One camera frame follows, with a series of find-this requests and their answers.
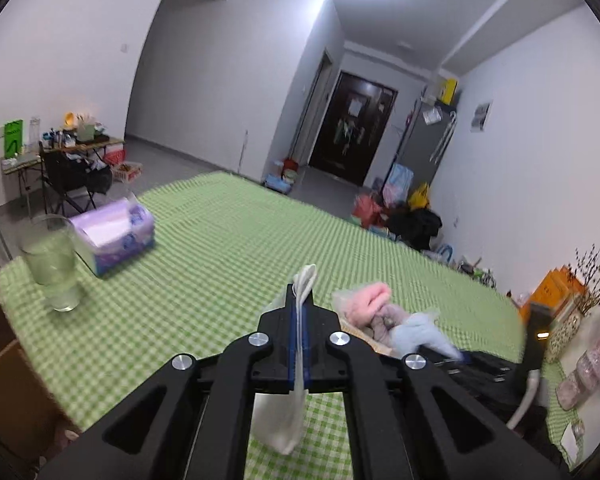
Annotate light blue fluffy sock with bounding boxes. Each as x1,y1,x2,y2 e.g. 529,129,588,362
390,312,463,361

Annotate dark entrance door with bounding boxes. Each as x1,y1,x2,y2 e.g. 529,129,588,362
307,71,398,186

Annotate glass of water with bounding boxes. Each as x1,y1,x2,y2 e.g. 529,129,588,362
19,215,83,313

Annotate small folding table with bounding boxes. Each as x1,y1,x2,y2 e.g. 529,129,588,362
0,135,126,211

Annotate small pink glass jar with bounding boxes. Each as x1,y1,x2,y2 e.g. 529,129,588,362
555,374,588,409

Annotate white cable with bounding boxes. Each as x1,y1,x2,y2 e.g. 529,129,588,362
507,370,543,431

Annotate pink fluffy sock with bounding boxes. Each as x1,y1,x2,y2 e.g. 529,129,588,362
347,282,392,326

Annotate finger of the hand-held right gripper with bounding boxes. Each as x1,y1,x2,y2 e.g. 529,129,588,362
425,349,523,413

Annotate light blue bag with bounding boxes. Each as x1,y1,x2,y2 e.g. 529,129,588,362
382,162,415,206

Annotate green paper bag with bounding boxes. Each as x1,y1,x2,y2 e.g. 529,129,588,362
4,120,25,158

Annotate black bag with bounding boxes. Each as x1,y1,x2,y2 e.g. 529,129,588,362
385,207,443,251

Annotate white paper card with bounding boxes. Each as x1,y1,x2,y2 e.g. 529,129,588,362
562,420,586,466

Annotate brown wooden chair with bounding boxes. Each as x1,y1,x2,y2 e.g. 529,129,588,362
0,337,81,480

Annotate green checkered tablecloth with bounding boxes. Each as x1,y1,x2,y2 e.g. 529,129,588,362
0,170,588,480

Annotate orange box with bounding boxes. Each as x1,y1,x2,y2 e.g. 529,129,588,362
520,267,586,321

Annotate yellow box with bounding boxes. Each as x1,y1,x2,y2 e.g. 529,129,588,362
437,77,460,106

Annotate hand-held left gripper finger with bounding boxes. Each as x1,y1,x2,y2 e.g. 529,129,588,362
300,304,571,480
35,284,301,480

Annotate grey purple fluffy sock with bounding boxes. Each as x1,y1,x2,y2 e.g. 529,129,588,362
372,305,411,346

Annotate black folding chair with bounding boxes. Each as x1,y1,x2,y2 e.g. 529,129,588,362
39,141,113,216

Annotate box of fruit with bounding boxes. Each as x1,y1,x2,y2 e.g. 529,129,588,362
111,161,143,183

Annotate dried flower branches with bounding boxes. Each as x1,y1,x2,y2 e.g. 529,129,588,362
570,245,600,331

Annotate red plastic bag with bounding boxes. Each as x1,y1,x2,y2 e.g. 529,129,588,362
354,194,388,228

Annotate yellow bag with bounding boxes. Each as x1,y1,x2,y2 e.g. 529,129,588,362
407,183,431,211

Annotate wall poster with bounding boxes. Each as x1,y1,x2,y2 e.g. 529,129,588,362
470,101,493,133

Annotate patterned vase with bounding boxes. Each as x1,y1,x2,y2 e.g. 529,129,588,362
545,305,583,363

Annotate pet feeder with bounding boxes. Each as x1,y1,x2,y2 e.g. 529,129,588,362
265,157,301,193

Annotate purple tissue box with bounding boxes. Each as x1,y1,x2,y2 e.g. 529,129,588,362
70,197,157,277

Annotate grey refrigerator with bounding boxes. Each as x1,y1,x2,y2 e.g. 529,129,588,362
395,102,458,196

